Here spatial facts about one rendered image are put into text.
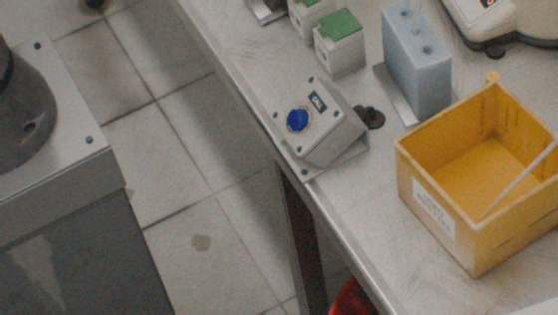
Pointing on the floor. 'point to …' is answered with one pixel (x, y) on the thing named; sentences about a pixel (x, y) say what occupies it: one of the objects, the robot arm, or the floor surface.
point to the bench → (374, 162)
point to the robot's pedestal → (84, 265)
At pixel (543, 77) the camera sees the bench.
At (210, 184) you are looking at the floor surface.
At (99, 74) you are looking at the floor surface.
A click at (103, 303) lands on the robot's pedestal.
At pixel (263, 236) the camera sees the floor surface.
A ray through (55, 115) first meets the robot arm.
